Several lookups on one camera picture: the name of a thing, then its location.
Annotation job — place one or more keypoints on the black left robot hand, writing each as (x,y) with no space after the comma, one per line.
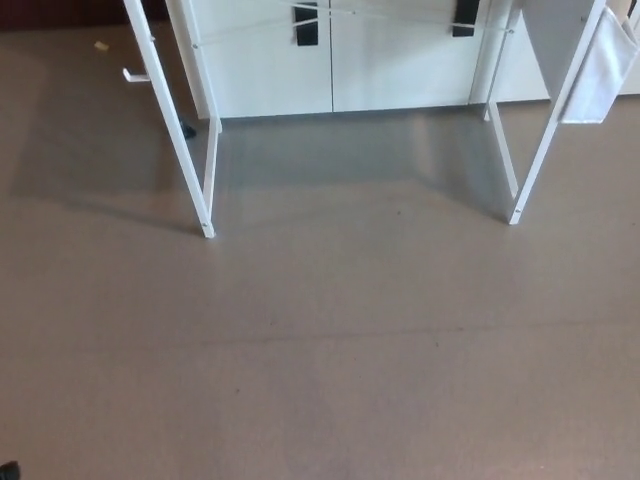
(7,472)

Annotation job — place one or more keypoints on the white desk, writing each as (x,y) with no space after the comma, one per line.
(190,165)

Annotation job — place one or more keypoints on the white desk hook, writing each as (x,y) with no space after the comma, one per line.
(134,76)

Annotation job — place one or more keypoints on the grey mesh desk panel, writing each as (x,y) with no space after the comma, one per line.
(555,45)

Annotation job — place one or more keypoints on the black caster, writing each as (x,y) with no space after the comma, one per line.
(188,130)

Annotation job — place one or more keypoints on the dark brown furniture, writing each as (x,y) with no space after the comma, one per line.
(50,12)

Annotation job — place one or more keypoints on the white cabinet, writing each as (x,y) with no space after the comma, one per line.
(390,70)

